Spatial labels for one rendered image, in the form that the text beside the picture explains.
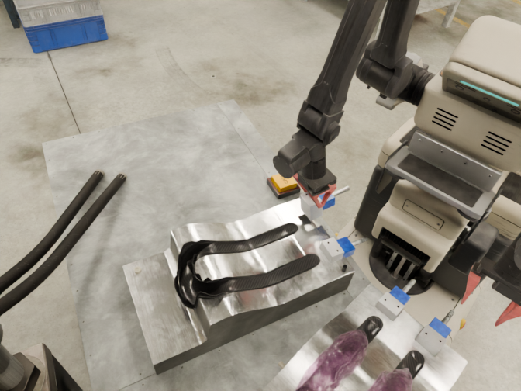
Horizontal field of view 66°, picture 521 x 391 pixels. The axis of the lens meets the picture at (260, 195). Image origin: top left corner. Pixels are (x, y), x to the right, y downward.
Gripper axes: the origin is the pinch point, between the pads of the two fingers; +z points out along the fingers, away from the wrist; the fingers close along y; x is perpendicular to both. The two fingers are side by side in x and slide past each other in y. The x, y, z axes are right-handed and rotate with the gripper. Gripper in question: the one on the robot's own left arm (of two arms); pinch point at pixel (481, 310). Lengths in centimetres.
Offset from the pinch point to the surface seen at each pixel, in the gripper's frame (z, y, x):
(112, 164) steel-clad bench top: 24, -106, -5
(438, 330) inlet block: 11.8, -3.3, 4.6
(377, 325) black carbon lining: 16.5, -14.2, -1.1
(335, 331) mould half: 17.5, -20.4, -11.4
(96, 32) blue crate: 36, -322, 134
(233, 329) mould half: 26, -38, -22
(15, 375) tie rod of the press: 42, -63, -54
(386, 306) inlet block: 12.1, -15.0, 0.9
